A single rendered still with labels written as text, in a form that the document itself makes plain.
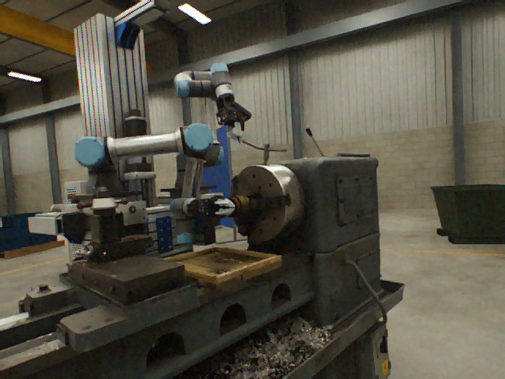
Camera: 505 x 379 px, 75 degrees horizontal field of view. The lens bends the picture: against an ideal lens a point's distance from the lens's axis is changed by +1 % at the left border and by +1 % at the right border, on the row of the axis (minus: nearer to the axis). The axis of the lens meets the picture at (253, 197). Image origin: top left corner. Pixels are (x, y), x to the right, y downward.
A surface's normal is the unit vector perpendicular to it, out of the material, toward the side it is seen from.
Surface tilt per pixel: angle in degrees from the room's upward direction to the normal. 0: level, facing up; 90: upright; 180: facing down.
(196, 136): 89
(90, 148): 91
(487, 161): 90
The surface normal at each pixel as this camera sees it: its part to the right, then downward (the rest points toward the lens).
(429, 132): -0.47, 0.07
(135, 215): 0.80, -0.02
